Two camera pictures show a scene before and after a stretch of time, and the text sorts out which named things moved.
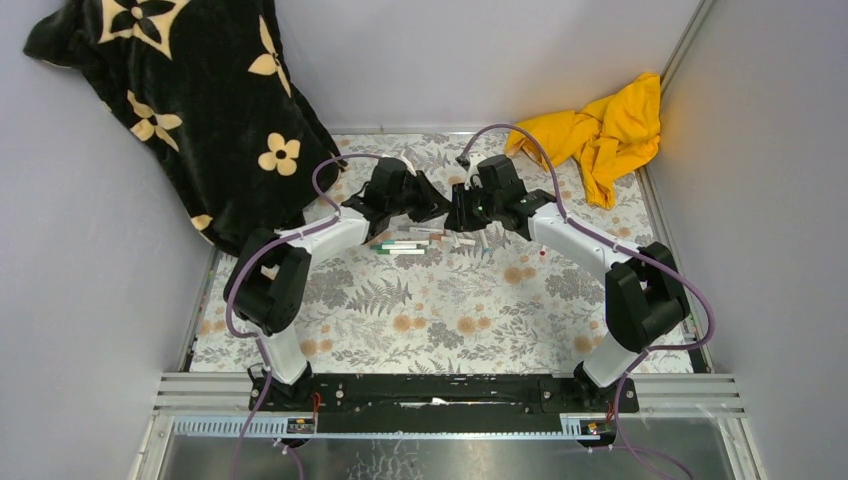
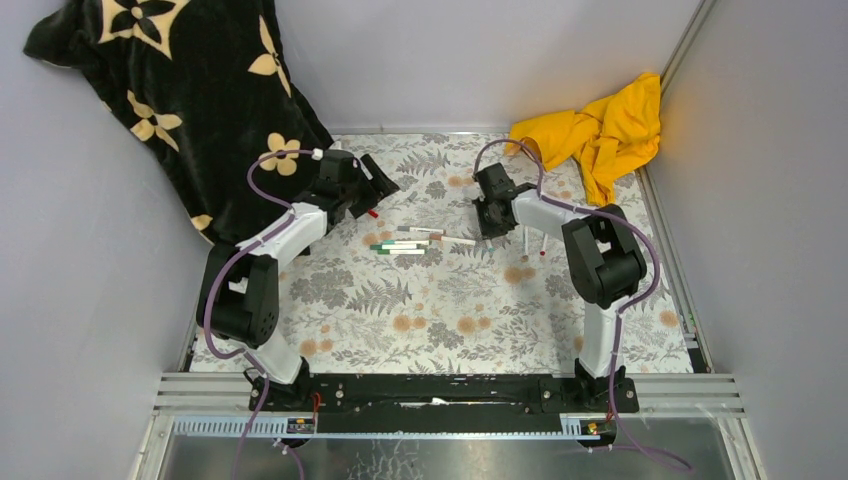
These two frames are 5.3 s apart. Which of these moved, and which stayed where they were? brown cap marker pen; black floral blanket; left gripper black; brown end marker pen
Moved: left gripper black
Stayed: black floral blanket; brown cap marker pen; brown end marker pen
